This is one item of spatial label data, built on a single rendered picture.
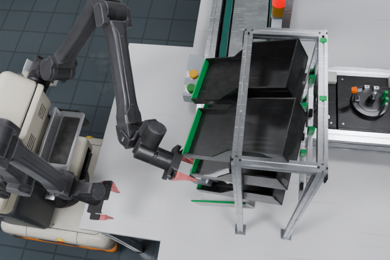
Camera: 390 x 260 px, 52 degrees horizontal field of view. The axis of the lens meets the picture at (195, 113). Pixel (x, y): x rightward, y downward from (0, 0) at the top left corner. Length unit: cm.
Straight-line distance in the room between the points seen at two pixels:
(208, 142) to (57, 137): 84
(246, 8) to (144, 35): 132
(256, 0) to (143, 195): 106
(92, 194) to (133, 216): 36
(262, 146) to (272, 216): 73
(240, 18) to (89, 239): 140
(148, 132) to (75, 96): 193
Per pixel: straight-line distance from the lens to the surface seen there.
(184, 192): 165
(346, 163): 172
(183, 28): 312
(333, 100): 169
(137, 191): 169
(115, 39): 124
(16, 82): 146
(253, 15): 197
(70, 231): 238
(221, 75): 106
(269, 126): 93
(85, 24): 137
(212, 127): 100
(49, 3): 365
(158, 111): 180
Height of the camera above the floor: 244
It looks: 63 degrees down
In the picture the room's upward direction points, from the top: 14 degrees counter-clockwise
